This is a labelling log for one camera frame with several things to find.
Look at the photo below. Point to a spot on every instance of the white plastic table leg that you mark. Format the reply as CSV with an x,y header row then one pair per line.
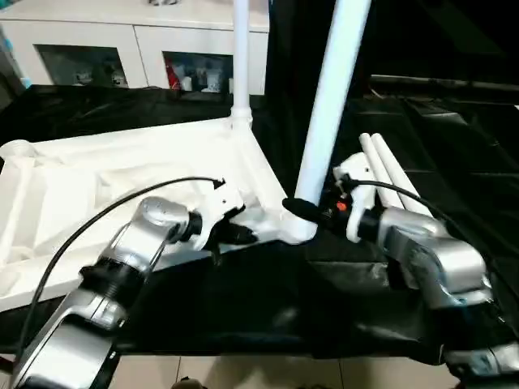
x,y
324,101
395,170
241,61
371,162

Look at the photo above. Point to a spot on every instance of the white plastic table top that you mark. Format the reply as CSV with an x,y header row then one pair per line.
x,y
101,162

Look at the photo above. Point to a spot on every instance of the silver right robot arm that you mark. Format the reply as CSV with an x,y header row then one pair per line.
x,y
438,251

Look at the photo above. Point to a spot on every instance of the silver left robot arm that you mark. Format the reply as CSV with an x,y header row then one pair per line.
x,y
134,239

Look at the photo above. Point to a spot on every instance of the black plastic table mat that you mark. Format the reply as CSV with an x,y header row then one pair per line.
x,y
243,304

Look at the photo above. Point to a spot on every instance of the small white cup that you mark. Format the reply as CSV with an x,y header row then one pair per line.
x,y
213,81
231,86
188,83

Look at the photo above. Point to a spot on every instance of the small dark brown object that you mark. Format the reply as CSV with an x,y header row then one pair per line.
x,y
187,383

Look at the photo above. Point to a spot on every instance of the long dark metal rod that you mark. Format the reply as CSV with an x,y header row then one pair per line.
x,y
446,82

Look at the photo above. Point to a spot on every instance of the red cabinet item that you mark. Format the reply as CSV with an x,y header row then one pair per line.
x,y
173,75

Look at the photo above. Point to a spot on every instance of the large black backdrop sheet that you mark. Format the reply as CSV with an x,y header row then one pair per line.
x,y
425,36

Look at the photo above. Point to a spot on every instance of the white glass-door cabinet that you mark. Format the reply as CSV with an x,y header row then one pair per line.
x,y
121,28

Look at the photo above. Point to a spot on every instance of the dark patterned ornament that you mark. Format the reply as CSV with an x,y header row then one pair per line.
x,y
162,2

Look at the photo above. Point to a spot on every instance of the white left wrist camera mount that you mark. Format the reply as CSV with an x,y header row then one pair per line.
x,y
221,202

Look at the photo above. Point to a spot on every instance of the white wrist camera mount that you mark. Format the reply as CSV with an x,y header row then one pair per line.
x,y
357,170
221,202

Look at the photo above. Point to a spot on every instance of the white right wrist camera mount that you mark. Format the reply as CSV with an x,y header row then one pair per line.
x,y
357,170

